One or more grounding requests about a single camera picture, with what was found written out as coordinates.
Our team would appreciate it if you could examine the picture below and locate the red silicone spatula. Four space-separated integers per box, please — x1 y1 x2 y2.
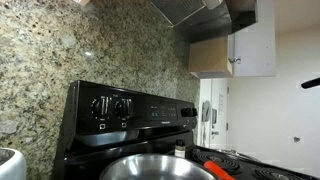
204 161 236 180

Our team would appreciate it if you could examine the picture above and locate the small spice jar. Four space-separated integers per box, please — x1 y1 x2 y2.
174 139 186 158

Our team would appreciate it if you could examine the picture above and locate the white upper cabinet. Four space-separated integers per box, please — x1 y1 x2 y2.
188 0 277 80

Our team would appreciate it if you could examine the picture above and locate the white door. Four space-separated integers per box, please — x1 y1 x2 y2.
210 79 227 149

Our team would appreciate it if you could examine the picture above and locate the black electric stove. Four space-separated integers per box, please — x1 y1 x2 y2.
50 80 319 180

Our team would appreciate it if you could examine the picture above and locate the stainless steel pan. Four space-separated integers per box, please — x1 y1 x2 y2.
99 154 220 180

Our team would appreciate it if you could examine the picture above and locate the steel range hood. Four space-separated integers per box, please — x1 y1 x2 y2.
150 0 258 42

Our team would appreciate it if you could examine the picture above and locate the white toaster appliance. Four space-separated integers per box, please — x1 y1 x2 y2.
0 148 27 180

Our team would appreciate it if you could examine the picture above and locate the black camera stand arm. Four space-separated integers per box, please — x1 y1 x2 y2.
301 78 320 89

